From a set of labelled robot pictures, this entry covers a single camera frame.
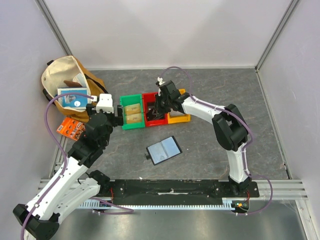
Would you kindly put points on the gold card rear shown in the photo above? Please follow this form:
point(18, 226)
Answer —
point(132, 109)

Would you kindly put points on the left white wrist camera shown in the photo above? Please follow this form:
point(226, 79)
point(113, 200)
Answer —
point(104, 103)

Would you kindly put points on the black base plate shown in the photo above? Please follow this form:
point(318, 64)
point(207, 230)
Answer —
point(173, 191)

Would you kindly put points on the mustard canvas tote bag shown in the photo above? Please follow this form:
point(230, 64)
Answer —
point(68, 72)

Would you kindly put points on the silver foil packet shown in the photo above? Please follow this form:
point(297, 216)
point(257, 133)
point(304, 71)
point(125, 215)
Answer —
point(80, 78)

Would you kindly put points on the blue white booklet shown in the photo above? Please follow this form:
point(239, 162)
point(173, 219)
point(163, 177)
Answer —
point(73, 100)

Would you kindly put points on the yellow plastic bin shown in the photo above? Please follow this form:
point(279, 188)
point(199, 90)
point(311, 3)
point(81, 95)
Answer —
point(175, 117)

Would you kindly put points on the gold card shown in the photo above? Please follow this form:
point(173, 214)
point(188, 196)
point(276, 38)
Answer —
point(134, 118)
point(132, 109)

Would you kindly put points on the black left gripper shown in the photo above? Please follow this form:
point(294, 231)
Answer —
point(118, 119)

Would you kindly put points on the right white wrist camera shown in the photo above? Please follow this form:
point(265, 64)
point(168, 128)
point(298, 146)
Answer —
point(159, 81)

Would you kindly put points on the black cards in bin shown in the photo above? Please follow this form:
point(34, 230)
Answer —
point(152, 104)

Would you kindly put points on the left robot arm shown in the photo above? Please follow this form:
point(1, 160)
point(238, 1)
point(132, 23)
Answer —
point(41, 217)

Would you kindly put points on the grey cable duct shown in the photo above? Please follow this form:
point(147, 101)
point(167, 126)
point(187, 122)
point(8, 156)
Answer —
point(97, 205)

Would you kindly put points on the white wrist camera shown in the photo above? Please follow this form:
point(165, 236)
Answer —
point(159, 81)
point(104, 103)

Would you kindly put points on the green plastic bin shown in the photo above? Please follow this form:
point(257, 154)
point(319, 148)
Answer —
point(128, 100)

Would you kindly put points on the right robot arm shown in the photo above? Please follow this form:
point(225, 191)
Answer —
point(229, 126)

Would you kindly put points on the gold card front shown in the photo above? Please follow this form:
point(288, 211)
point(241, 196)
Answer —
point(134, 118)

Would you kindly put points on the brown wallet in bag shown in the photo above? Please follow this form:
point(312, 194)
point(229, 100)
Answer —
point(72, 84)

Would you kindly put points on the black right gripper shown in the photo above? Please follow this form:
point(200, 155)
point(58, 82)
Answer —
point(158, 106)

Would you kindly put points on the orange snack packet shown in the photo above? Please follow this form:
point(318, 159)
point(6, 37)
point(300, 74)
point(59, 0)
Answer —
point(71, 128)

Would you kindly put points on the red plastic bin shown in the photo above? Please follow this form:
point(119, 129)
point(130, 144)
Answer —
point(148, 101)

